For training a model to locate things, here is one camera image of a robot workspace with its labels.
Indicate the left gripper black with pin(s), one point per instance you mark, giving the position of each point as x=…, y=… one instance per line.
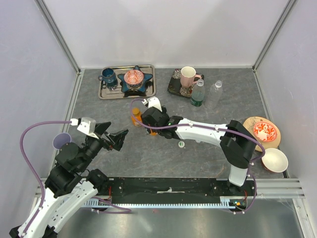
x=117, y=139

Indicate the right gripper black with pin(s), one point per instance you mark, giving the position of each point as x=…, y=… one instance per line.
x=164, y=112

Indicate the white green bottle cap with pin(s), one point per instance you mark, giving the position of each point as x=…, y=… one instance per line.
x=181, y=144

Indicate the water bottle green label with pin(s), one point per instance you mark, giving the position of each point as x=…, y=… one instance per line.
x=198, y=93

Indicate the clear plastic bottle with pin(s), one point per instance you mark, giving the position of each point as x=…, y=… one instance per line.
x=214, y=94

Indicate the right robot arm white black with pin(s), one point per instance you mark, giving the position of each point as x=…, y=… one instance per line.
x=235, y=141

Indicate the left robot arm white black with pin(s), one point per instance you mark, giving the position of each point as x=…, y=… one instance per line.
x=66, y=190

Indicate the black floral square plate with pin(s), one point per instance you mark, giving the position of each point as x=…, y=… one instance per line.
x=176, y=88

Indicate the metal tray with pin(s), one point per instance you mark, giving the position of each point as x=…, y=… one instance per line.
x=147, y=89

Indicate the purple cup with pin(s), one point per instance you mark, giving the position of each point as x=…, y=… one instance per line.
x=61, y=139

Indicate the pink mug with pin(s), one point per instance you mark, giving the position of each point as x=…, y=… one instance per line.
x=188, y=75

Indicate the blue mug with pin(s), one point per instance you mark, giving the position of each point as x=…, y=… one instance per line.
x=107, y=75

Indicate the red white patterned bowl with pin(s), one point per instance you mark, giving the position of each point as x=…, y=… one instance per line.
x=265, y=131

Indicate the beige plate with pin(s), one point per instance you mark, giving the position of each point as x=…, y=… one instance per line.
x=249, y=124

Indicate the white bowl red rim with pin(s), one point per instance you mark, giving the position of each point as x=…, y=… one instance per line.
x=275, y=160

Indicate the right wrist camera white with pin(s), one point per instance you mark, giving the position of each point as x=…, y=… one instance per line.
x=152, y=102

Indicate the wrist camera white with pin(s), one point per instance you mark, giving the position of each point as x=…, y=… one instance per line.
x=152, y=102
x=85, y=125

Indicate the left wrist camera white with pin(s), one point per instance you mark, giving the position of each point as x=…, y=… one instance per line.
x=85, y=125

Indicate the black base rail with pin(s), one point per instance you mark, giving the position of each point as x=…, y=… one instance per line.
x=167, y=190

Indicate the slotted cable duct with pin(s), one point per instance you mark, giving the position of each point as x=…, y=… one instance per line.
x=224, y=203

